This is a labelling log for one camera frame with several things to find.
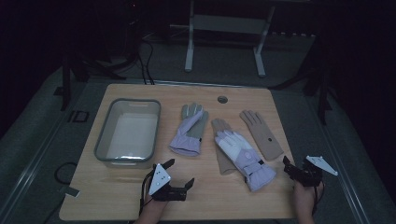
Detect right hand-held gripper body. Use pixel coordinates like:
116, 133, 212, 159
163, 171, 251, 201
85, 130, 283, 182
293, 155, 339, 188

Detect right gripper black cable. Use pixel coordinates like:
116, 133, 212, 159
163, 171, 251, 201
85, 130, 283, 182
311, 183, 326, 217

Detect person's left hand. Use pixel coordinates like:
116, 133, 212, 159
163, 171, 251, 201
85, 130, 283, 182
140, 186, 170, 217

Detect black cable loop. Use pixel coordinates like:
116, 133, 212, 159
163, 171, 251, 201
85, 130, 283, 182
53, 161, 78, 186

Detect beige knit glove dark dot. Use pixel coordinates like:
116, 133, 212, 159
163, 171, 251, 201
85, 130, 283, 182
239, 109, 285, 161

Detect grey tape piece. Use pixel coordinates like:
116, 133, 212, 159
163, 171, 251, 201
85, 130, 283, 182
59, 186, 81, 198

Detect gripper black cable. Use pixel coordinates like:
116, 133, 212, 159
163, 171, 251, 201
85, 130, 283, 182
311, 183, 326, 217
138, 169, 157, 217

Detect black floor cables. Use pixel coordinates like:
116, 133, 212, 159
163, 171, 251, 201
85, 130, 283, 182
136, 36, 156, 86

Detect black rectangular floor marker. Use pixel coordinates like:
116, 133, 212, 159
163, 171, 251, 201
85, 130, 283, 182
67, 110, 91, 123

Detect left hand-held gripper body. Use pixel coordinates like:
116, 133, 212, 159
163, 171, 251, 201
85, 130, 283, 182
148, 163, 188, 203

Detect plain beige knit glove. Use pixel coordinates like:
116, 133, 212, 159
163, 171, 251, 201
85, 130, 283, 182
211, 118, 238, 175

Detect clear plastic bin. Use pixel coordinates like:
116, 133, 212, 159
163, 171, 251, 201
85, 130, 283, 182
93, 98, 162, 169

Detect purple and white ski glove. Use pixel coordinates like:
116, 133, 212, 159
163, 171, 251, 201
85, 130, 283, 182
214, 129, 277, 192

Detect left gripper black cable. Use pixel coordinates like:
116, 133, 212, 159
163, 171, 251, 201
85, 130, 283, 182
138, 169, 157, 217

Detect person's right hand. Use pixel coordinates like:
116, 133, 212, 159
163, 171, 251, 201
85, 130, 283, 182
292, 181, 325, 216

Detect white metal stand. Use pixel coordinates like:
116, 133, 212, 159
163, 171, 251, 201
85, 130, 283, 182
169, 0, 276, 78

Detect black tripod stand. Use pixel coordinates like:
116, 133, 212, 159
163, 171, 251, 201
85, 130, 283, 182
269, 46, 335, 126
52, 52, 139, 112

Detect purple ski glove grey palm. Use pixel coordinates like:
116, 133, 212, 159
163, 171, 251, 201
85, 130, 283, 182
168, 102, 210, 157

